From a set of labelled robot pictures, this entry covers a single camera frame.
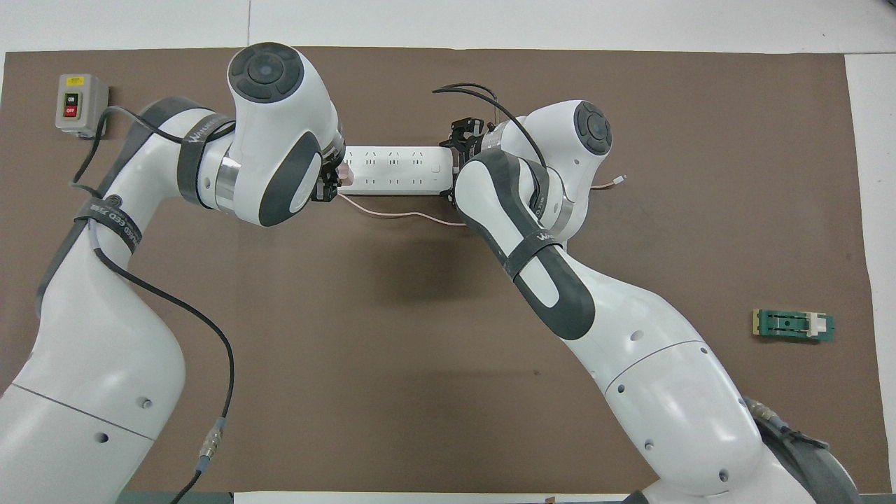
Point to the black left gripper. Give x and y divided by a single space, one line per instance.
323 185

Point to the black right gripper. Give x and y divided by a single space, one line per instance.
469 140

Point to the pink charger plug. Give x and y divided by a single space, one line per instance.
344 173

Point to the white power strip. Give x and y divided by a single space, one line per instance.
395 170

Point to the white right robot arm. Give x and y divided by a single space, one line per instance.
651 364

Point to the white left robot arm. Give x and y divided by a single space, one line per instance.
91 336

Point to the brown table mat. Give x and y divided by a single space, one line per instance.
350 350

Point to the grey push button box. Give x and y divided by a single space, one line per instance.
80 103

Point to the green knife switch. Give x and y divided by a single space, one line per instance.
791 326

